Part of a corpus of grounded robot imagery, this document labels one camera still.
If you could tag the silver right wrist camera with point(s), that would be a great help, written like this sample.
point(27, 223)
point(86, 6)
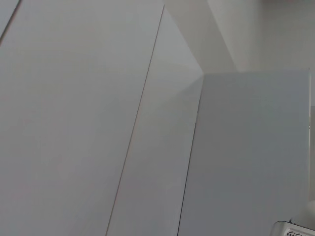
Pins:
point(283, 229)

